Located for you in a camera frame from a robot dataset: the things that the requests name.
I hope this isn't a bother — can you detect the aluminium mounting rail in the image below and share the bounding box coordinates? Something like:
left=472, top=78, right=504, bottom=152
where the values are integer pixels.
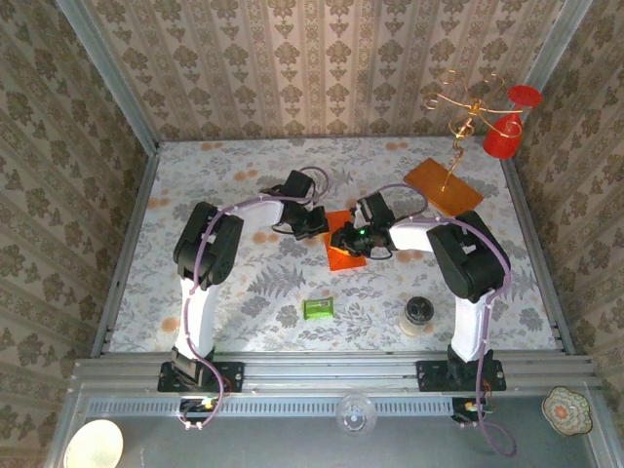
left=72, top=353, right=599, bottom=392

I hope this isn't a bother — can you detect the aluminium frame post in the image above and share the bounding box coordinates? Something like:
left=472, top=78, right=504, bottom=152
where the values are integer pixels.
left=524, top=0, right=595, bottom=94
left=56, top=0, right=161, bottom=153

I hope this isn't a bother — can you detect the orange wooden base board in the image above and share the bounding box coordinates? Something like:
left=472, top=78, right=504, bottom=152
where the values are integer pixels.
left=403, top=157, right=485, bottom=218

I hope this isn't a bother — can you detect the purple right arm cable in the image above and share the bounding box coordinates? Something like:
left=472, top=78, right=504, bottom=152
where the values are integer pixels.
left=358, top=183, right=518, bottom=459

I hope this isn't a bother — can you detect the patterned scalloped dish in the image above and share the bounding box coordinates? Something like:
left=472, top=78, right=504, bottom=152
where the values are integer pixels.
left=541, top=385, right=594, bottom=437

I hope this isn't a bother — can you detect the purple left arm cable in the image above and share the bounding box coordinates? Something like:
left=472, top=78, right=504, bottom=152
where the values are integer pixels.
left=177, top=166, right=332, bottom=433

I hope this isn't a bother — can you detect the green snack packet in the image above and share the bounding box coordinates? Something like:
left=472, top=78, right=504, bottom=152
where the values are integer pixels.
left=302, top=296, right=335, bottom=322

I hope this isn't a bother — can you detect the red wine glass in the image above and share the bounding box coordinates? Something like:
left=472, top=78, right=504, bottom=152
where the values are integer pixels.
left=482, top=84, right=544, bottom=160

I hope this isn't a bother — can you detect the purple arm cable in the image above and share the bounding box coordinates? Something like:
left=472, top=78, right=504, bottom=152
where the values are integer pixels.
left=358, top=183, right=518, bottom=459
left=177, top=166, right=332, bottom=433

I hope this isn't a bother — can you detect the grey slotted cable duct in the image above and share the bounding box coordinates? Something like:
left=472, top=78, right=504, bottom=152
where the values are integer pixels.
left=85, top=395, right=454, bottom=418

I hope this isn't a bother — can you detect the clear glass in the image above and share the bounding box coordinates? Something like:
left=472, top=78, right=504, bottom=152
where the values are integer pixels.
left=335, top=392, right=379, bottom=438

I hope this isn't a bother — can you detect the aluminium side rail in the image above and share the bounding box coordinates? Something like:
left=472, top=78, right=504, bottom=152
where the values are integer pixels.
left=91, top=143, right=161, bottom=358
left=501, top=156, right=577, bottom=356

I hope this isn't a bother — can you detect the gold wire glass stand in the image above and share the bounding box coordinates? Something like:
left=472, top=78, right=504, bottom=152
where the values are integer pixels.
left=422, top=68, right=526, bottom=192

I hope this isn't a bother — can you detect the dark lidded glass jar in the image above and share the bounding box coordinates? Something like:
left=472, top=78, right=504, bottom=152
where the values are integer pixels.
left=399, top=295, right=435, bottom=338

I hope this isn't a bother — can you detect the small controller board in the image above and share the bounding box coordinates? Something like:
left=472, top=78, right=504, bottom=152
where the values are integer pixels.
left=178, top=397, right=218, bottom=423
left=451, top=397, right=494, bottom=423

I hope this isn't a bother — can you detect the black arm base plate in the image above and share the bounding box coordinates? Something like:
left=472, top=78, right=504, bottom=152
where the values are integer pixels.
left=156, top=361, right=246, bottom=394
left=415, top=359, right=507, bottom=392

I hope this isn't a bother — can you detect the cream round plate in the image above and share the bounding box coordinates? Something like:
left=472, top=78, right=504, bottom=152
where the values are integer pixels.
left=62, top=418, right=125, bottom=468

